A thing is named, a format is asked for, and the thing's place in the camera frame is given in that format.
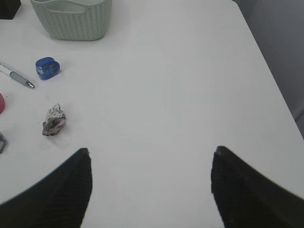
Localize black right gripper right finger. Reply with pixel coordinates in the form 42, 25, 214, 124
210, 146, 304, 228

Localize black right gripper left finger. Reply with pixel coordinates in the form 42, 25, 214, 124
0, 148, 92, 228

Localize small paper ball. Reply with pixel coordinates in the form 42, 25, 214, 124
0, 133, 7, 153

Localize blue pencil sharpener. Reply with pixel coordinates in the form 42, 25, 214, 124
35, 57, 60, 80

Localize pink pencil sharpener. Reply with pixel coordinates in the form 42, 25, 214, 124
0, 94, 5, 114

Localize white pen with grey grip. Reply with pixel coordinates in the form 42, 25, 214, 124
0, 63, 35, 89

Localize light green plastic basket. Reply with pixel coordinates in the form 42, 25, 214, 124
31, 0, 112, 41

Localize black mesh pen holder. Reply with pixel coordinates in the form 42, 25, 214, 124
0, 0, 21, 19

